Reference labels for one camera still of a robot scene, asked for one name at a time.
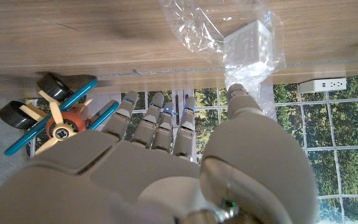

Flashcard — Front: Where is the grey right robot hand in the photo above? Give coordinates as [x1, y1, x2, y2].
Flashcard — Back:
[0, 83, 319, 224]

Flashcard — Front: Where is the clear plastic wrap sheet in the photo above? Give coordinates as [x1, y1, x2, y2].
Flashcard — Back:
[159, 0, 287, 119]

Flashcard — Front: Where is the white cube package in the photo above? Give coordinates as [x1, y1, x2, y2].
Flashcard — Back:
[223, 19, 275, 65]

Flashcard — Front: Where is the teal wooden toy airplane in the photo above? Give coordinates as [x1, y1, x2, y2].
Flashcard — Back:
[0, 73, 120, 157]

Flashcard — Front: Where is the white power box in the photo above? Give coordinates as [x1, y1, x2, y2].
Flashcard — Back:
[299, 77, 347, 93]

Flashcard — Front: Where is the printed window forest backdrop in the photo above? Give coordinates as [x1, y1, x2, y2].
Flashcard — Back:
[26, 74, 358, 224]

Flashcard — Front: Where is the grey tape outline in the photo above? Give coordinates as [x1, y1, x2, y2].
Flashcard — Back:
[96, 58, 358, 78]

